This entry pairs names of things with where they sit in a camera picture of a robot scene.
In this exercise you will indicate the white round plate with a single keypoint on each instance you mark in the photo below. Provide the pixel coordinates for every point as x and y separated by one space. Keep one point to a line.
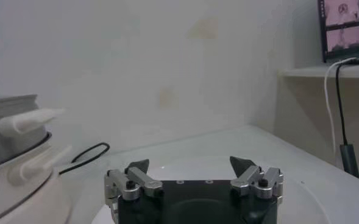
304 201

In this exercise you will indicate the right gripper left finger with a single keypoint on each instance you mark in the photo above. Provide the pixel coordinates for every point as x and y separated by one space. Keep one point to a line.
135 181

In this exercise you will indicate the cream electric cooking pot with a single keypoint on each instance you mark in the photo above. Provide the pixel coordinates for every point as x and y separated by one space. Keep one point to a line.
23 188

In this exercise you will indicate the white side table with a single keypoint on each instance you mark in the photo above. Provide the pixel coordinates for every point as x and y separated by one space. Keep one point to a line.
316 100

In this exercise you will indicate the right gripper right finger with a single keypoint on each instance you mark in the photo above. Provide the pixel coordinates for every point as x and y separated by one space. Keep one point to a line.
252 179

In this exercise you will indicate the black open laptop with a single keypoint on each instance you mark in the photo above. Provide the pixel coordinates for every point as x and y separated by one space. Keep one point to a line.
345 29

